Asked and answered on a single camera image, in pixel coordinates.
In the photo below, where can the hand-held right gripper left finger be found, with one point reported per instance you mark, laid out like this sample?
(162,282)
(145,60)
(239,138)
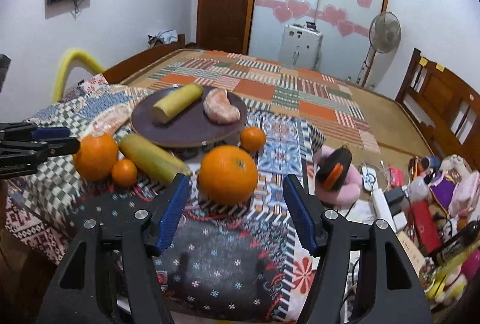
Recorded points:
(173,213)

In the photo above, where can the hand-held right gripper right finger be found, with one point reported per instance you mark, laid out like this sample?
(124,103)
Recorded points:
(300,213)

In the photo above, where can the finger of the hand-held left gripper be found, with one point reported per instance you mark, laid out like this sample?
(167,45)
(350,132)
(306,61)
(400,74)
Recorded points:
(50,133)
(56,148)

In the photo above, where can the large orange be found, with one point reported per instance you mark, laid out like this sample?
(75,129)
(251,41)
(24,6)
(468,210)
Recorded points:
(227,174)
(95,157)

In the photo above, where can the yellow corn cob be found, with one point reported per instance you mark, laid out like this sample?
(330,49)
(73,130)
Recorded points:
(152,159)

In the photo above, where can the pomelo slice with rind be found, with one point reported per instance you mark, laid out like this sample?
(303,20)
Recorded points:
(108,121)

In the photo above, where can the small tangerine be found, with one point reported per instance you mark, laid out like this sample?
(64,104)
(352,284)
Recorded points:
(124,173)
(253,139)

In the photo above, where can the dark brown plate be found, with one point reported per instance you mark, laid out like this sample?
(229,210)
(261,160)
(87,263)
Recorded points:
(187,130)

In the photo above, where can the yellow green banana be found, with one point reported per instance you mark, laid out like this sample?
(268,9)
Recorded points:
(177,103)

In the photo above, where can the pink neck pillow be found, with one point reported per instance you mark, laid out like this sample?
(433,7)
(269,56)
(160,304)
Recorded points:
(347,192)

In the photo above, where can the black and orange device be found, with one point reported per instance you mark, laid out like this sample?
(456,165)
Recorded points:
(333,168)

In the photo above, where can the yellow foam tube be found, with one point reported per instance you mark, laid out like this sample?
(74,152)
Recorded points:
(71,63)

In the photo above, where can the white power strip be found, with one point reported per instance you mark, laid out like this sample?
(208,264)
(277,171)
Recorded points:
(382,209)

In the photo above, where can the wooden bed footboard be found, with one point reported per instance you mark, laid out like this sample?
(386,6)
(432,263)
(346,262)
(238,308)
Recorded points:
(135,63)

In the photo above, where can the peeled pomelo segment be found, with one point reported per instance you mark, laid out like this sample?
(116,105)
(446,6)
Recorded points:
(221,107)

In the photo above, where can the striped patchwork blanket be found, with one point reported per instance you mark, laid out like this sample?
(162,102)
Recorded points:
(285,91)

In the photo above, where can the red box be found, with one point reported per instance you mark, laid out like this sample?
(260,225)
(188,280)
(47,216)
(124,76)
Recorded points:
(425,226)

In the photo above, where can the pile of clothes on floor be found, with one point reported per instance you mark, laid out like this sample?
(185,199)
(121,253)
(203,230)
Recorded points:
(163,37)

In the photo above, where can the white box appliance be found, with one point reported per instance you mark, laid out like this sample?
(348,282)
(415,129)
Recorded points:
(300,48)

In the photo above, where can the wooden bed headboard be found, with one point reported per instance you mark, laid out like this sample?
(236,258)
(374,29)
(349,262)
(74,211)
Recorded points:
(438,98)

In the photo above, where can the yellow sticky note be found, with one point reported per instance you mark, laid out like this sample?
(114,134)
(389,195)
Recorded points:
(440,66)
(423,61)

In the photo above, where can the standing electric fan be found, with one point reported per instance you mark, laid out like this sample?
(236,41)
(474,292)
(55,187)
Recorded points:
(384,32)

